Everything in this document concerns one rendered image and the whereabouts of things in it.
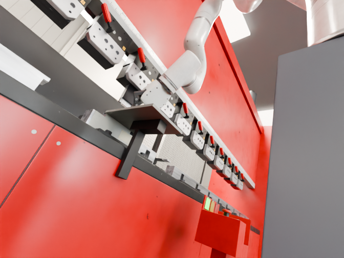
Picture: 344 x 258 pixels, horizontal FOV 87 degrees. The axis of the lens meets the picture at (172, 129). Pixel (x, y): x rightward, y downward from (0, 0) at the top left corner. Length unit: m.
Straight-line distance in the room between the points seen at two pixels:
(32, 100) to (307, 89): 0.54
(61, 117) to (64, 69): 0.78
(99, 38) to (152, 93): 0.29
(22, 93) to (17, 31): 0.79
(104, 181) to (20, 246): 0.23
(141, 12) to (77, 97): 0.64
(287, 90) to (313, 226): 0.17
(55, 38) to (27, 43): 2.23
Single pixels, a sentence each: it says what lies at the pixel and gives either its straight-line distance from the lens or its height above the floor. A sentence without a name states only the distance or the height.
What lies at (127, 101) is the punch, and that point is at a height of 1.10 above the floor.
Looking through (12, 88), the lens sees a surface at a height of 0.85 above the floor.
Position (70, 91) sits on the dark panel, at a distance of 1.29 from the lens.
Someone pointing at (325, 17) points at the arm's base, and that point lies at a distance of 0.47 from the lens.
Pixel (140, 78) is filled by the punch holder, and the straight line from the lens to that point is 0.89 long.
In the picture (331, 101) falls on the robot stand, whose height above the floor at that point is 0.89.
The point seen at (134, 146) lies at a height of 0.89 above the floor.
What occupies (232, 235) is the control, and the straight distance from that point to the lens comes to 0.79.
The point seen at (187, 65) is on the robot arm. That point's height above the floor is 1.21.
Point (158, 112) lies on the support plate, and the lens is 0.59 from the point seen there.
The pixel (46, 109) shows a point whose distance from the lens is 0.55.
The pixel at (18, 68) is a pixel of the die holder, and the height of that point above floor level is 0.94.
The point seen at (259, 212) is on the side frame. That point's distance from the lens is 2.62.
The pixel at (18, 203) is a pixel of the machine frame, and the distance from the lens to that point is 0.55.
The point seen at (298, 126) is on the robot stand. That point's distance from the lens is 0.27.
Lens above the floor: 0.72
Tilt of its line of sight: 24 degrees up
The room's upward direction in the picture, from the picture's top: 19 degrees clockwise
